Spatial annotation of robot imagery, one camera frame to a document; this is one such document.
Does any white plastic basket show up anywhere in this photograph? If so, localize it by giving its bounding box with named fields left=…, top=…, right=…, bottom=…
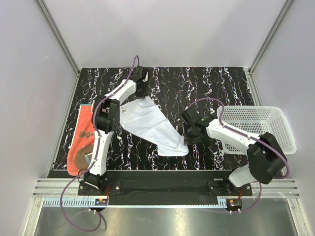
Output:
left=217, top=106, right=297, bottom=155

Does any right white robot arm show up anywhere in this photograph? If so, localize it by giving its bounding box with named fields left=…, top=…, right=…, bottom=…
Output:
left=181, top=107, right=289, bottom=195

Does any white cable duct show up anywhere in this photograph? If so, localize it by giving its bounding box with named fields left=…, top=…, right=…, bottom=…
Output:
left=43, top=197, right=229, bottom=208

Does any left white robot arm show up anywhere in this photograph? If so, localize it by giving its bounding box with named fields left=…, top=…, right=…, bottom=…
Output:
left=84, top=66, right=149, bottom=195

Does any orange brown towel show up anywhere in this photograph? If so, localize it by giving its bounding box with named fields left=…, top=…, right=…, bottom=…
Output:
left=67, top=104, right=95, bottom=176

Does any white towel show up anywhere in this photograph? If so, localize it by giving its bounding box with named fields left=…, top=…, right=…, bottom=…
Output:
left=120, top=96, right=189, bottom=157

